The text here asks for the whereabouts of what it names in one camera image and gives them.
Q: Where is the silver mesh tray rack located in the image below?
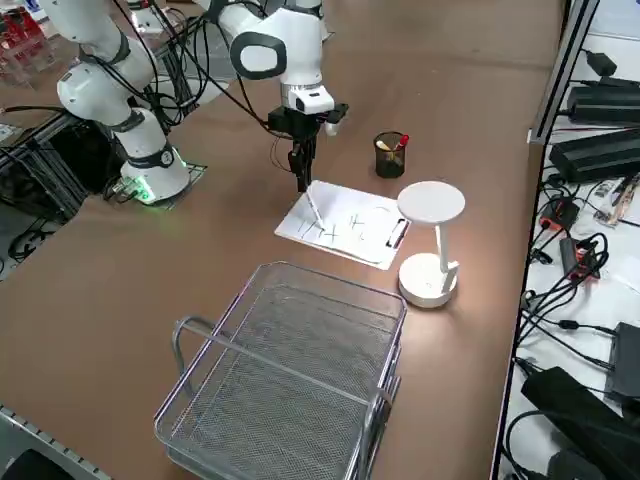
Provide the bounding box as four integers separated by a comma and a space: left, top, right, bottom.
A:
153, 259, 409, 480

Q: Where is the blue pen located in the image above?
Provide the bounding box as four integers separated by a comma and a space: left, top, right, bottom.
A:
305, 184, 324, 224

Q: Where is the white A4 paper sheet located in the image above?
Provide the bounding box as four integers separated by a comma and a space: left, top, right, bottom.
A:
277, 180, 401, 266

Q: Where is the clear rack with red items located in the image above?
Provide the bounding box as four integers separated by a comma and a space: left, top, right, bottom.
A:
0, 9, 56, 89

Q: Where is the white round desk lamp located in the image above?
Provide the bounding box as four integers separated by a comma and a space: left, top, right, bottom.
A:
396, 180, 467, 309

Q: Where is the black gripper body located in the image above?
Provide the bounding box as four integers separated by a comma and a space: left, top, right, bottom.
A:
268, 105, 321, 140

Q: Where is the aluminium table rail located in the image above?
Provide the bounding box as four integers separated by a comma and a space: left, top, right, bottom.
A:
528, 0, 601, 146

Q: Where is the red black hub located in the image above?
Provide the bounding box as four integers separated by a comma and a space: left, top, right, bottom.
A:
539, 197, 581, 231

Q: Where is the black box device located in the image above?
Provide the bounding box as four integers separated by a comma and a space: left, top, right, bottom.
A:
603, 322, 640, 404

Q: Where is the white clipboard with metal clip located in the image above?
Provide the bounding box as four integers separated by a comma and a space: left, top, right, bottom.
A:
274, 179, 412, 272

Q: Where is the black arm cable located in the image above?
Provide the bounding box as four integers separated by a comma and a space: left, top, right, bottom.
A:
99, 0, 284, 139

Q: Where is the black bag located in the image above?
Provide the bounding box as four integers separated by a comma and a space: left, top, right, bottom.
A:
521, 367, 640, 480

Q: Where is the black mesh pen holder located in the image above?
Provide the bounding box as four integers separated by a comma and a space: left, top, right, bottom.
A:
373, 131, 409, 179

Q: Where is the black power supply brick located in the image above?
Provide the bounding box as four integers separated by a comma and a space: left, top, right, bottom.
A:
548, 127, 640, 184
567, 84, 640, 126

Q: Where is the black power adapter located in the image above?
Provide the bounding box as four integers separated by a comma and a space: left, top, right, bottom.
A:
584, 48, 619, 77

